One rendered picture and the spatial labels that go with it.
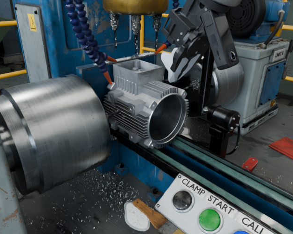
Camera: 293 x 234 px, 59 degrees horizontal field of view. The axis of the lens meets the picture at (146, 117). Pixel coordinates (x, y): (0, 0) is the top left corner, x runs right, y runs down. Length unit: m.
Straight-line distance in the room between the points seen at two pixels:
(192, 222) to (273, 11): 0.97
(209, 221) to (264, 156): 0.70
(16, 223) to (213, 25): 0.52
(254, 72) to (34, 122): 0.81
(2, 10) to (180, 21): 5.26
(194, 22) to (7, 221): 0.52
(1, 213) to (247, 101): 0.90
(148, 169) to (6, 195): 0.41
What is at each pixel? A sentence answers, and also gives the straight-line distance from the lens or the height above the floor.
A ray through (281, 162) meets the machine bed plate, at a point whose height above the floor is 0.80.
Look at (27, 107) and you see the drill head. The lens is 0.55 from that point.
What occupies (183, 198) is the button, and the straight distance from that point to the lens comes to 0.41.
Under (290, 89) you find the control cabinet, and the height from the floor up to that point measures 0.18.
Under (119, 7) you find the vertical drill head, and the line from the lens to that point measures 0.70.
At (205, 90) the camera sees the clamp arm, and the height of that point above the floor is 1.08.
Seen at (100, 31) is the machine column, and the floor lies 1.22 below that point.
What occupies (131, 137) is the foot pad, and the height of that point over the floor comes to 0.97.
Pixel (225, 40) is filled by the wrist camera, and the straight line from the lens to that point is 0.52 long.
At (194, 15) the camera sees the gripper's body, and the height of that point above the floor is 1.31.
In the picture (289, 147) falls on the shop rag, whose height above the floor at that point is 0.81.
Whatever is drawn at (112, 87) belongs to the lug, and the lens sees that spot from 0.81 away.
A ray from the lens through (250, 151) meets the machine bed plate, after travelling 1.08.
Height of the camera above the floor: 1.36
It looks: 27 degrees down
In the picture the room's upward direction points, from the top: 1 degrees clockwise
